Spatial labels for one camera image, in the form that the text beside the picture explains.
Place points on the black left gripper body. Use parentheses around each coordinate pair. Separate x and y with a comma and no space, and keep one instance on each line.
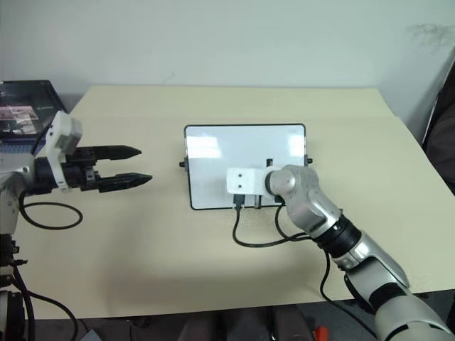
(80,175)

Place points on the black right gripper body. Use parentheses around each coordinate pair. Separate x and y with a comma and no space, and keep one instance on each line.
(258,201)

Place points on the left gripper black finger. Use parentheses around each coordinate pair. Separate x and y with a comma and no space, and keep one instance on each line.
(117,152)
(124,180)

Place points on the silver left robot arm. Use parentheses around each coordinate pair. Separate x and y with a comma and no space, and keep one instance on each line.
(12,184)

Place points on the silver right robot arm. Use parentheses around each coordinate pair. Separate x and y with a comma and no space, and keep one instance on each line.
(305,193)

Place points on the black-framed small whiteboard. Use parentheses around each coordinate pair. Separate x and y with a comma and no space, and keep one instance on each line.
(220,167)

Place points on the blue box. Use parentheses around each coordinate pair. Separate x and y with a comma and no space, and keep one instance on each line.
(21,146)

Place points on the dark rounded shape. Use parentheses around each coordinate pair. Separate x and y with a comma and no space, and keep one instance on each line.
(295,323)

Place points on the small orange-red object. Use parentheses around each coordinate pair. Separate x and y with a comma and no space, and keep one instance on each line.
(321,334)

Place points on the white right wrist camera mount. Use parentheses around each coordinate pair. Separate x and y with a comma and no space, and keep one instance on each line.
(245,180)

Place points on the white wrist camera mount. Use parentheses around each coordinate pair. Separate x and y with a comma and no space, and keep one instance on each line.
(245,180)
(62,133)

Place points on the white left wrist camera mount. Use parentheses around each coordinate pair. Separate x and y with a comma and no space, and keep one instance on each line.
(62,133)

